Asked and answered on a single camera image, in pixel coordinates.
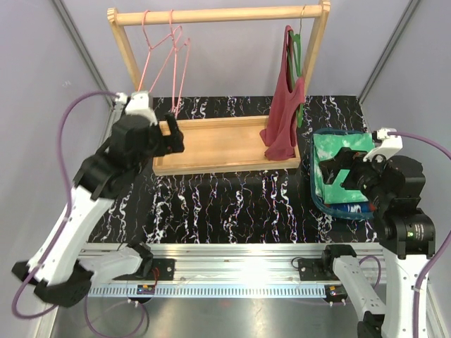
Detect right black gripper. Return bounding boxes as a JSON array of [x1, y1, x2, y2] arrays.
[[319, 146, 393, 208]]

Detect green patterned garment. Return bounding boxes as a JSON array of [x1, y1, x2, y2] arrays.
[[313, 133, 375, 204]]

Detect blue patterned trousers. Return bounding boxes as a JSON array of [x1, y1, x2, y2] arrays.
[[326, 201, 374, 213]]

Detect pink wire hanger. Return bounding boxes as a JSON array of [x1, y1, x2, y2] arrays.
[[137, 10, 173, 92], [169, 10, 191, 117]]

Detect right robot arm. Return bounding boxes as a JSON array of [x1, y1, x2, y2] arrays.
[[319, 148, 435, 337]]

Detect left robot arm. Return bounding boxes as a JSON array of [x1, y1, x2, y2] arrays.
[[11, 113, 185, 308]]

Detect green plastic hanger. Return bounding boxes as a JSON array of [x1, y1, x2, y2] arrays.
[[285, 4, 308, 128]]

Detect teal transparent plastic bin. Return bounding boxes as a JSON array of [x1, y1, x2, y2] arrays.
[[309, 128, 373, 220]]

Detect wooden clothes rack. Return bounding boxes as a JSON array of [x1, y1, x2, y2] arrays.
[[107, 1, 330, 176]]

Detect maroon tank top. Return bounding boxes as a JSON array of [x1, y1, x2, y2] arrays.
[[259, 25, 305, 161]]

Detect black marbled table mat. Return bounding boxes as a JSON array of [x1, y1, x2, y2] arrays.
[[89, 96, 376, 244]]

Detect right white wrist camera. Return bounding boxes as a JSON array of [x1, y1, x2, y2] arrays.
[[363, 127, 403, 163]]

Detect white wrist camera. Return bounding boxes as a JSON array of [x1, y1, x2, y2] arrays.
[[363, 127, 403, 163], [112, 91, 158, 125]]

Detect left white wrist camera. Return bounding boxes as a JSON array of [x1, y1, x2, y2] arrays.
[[112, 91, 158, 125]]

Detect aluminium mounting rail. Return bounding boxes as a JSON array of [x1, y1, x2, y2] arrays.
[[78, 243, 386, 302]]

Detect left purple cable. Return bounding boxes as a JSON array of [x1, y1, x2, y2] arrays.
[[12, 90, 149, 335]]

